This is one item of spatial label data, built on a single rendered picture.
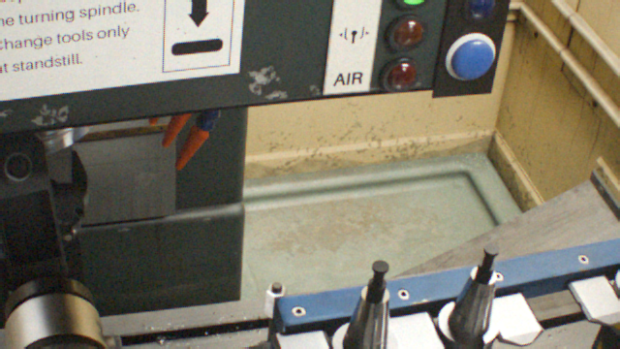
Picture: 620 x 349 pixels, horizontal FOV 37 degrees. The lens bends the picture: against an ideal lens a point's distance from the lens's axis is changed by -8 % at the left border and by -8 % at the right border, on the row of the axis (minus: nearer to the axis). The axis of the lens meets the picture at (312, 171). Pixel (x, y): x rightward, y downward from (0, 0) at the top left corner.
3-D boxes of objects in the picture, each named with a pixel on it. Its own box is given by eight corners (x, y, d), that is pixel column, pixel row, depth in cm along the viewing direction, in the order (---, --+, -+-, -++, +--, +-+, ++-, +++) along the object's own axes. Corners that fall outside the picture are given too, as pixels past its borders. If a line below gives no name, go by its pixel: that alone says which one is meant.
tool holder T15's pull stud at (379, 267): (383, 287, 89) (387, 258, 87) (387, 300, 87) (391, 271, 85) (364, 288, 88) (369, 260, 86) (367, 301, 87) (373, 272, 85)
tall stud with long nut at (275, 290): (283, 355, 132) (291, 291, 123) (263, 358, 131) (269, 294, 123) (278, 340, 134) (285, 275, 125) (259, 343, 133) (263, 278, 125)
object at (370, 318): (384, 325, 94) (393, 275, 90) (393, 358, 91) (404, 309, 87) (338, 329, 93) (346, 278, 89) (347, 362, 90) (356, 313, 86)
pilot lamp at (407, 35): (423, 49, 61) (428, 20, 59) (390, 51, 60) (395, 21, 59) (419, 45, 61) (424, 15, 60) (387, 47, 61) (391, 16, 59)
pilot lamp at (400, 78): (417, 91, 63) (421, 63, 61) (385, 93, 62) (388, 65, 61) (413, 85, 63) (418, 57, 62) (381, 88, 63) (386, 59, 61)
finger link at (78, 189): (41, 164, 81) (30, 237, 75) (39, 148, 80) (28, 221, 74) (92, 164, 82) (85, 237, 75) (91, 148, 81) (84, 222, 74)
